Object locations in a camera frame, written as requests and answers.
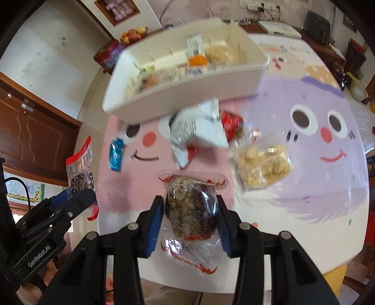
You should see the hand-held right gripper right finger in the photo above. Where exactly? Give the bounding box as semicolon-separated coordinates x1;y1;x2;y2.
215;196;342;305

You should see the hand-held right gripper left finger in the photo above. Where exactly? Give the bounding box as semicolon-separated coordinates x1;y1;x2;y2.
47;195;165;305

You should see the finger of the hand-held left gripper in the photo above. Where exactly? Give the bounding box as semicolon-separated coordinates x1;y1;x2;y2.
48;188;74;210
51;188;97;232

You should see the red-topped dark seed packet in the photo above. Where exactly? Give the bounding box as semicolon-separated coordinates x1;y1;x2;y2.
66;136;100;221

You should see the clear bag of brown nuts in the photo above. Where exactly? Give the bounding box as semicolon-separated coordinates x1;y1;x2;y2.
157;172;229;275

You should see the blue snack packet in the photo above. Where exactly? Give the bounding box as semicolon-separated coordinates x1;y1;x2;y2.
108;136;127;171

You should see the clear bag of pale puffs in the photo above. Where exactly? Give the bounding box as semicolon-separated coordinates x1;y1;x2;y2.
230;132;293;192
204;42;240;64

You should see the white snack packet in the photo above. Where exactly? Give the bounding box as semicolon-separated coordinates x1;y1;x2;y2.
168;98;229;170

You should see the red snack packet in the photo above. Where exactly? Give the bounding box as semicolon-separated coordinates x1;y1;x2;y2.
220;109;245;142

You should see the white plastic storage bin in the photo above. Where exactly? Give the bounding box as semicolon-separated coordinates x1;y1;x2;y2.
102;18;269;122

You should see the clear yellow pastry packet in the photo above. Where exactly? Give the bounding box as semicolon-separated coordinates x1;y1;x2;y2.
127;73;165;94

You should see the orange and white packet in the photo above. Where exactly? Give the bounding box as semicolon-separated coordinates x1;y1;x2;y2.
186;34;207;76

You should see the brown wooden door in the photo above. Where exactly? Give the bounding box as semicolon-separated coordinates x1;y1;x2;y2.
0;72;83;187

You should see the cartoon printed tablecloth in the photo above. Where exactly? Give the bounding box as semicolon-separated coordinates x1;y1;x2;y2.
70;32;370;291

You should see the yellow stool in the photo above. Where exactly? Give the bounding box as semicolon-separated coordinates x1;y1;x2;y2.
322;262;350;291

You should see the red round tin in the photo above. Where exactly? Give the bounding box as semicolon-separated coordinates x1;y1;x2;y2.
94;39;125;70

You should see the bowl of fruit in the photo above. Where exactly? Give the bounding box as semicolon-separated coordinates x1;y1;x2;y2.
119;26;149;45

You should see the dark brown ceramic jar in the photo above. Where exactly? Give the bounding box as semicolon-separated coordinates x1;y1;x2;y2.
334;63;348;89

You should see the white bucket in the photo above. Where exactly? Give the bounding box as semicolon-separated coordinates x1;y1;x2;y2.
347;72;370;102

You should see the white set-top box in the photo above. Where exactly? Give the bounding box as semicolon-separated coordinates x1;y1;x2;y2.
258;20;302;38

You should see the dark jar with red lid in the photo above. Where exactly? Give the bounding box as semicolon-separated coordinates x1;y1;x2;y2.
344;38;367;78

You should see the colourful wall poster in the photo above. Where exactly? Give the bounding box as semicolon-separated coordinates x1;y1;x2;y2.
3;172;46;206

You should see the white wall socket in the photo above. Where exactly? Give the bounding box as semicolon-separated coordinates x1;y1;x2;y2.
239;0;286;12

